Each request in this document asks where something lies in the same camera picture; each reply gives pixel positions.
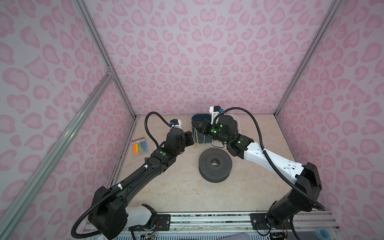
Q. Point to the dark teal plastic tray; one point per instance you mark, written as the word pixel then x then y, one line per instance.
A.
pixel 198 117

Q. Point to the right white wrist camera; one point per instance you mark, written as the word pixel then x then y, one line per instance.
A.
pixel 215 111

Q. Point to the white plastic tray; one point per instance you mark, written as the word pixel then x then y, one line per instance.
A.
pixel 238 122

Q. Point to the black perforated cable spool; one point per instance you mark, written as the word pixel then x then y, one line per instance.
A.
pixel 215 165

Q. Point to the left aluminium frame strut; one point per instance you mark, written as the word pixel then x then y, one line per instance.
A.
pixel 91 27

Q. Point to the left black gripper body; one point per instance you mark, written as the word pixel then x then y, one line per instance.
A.
pixel 178 150

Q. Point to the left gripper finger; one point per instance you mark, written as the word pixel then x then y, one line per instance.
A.
pixel 189 143
pixel 188 135

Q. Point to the right aluminium frame strut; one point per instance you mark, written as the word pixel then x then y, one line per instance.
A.
pixel 327 21

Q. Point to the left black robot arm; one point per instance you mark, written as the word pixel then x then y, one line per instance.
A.
pixel 108 215

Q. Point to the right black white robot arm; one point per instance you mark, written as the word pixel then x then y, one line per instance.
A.
pixel 304 180

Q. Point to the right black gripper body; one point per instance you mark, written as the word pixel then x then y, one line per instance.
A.
pixel 215 132

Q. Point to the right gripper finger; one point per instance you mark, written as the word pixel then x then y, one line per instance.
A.
pixel 202 124
pixel 201 132

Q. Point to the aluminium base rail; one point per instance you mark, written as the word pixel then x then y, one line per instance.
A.
pixel 314 225

